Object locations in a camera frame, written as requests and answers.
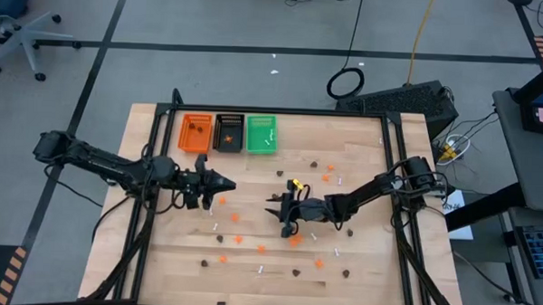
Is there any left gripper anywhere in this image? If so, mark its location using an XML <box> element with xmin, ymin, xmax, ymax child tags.
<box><xmin>175</xmin><ymin>152</ymin><xmax>238</xmax><ymax>212</ymax></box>

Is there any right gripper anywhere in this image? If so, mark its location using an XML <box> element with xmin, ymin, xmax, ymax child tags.
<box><xmin>263</xmin><ymin>178</ymin><xmax>330</xmax><ymax>241</ymax></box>

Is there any orange plastic basket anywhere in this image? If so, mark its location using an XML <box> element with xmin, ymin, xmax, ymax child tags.
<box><xmin>177</xmin><ymin>111</ymin><xmax>214</xmax><ymax>155</ymax></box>

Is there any black plastic basket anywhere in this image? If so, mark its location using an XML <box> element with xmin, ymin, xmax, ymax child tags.
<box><xmin>212</xmin><ymin>112</ymin><xmax>245</xmax><ymax>153</ymax></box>

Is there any green plastic basket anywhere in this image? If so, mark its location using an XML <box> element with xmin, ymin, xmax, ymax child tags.
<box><xmin>245</xmin><ymin>114</ymin><xmax>280</xmax><ymax>156</ymax></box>

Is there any black computer tower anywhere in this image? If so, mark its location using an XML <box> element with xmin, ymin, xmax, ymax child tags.
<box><xmin>335</xmin><ymin>76</ymin><xmax>461</xmax><ymax>142</ymax></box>

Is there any power strip with plugs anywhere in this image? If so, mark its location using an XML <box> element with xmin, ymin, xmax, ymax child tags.
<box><xmin>436</xmin><ymin>133</ymin><xmax>472</xmax><ymax>167</ymax></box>

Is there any white paper sheet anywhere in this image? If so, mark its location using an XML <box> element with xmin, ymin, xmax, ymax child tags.
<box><xmin>440</xmin><ymin>188</ymin><xmax>476</xmax><ymax>241</ymax></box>

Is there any grey office chair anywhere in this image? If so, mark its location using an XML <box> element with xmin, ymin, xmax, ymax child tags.
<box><xmin>0</xmin><ymin>0</ymin><xmax>85</xmax><ymax>84</ymax></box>

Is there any grey desk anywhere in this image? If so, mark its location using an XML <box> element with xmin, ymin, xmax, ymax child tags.
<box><xmin>489</xmin><ymin>87</ymin><xmax>543</xmax><ymax>213</ymax></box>

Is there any backlit computer keyboard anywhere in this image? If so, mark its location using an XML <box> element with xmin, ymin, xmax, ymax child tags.
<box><xmin>515</xmin><ymin>224</ymin><xmax>543</xmax><ymax>280</ymax></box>

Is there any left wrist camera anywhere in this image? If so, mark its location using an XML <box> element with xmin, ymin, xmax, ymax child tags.
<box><xmin>176</xmin><ymin>169</ymin><xmax>199</xmax><ymax>193</ymax></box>

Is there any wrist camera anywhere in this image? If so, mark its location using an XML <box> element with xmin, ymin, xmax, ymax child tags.
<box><xmin>176</xmin><ymin>169</ymin><xmax>199</xmax><ymax>193</ymax></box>
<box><xmin>295</xmin><ymin>198</ymin><xmax>328</xmax><ymax>224</ymax></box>

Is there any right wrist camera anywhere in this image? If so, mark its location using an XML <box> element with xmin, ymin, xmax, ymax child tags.
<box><xmin>295</xmin><ymin>198</ymin><xmax>328</xmax><ymax>224</ymax></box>

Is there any black hanging cable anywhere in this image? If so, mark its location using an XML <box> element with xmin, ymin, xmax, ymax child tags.
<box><xmin>325</xmin><ymin>0</ymin><xmax>368</xmax><ymax>101</ymax></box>

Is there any yellow hanging cable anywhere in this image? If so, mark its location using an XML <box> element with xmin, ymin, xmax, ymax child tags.
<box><xmin>405</xmin><ymin>0</ymin><xmax>439</xmax><ymax>87</ymax></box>

